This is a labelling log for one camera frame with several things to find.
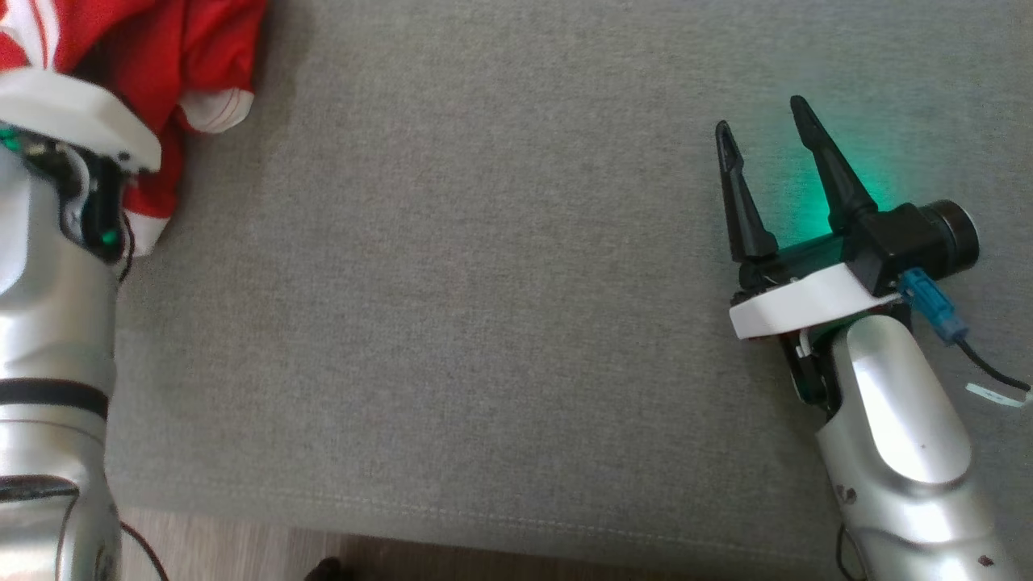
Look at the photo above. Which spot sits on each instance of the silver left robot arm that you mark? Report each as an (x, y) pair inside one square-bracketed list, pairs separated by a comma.
[(48, 363)]

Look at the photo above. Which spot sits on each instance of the red shirt with white cuffs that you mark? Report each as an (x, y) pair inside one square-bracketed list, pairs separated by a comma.
[(169, 48)]

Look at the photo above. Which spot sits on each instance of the large grey sofa seat cushion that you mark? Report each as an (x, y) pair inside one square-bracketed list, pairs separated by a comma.
[(484, 282)]

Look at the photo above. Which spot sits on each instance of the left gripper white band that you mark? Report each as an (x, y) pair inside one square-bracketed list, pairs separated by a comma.
[(64, 109)]

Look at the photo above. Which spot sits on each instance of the dark robot base part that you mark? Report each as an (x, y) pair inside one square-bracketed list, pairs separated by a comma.
[(324, 570)]

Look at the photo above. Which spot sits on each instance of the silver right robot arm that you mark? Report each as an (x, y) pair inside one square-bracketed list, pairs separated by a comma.
[(904, 436)]

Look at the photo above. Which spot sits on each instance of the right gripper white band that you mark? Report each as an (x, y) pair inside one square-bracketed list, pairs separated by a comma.
[(799, 303)]

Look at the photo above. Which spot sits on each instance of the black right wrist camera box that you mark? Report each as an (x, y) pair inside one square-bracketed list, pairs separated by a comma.
[(912, 238)]

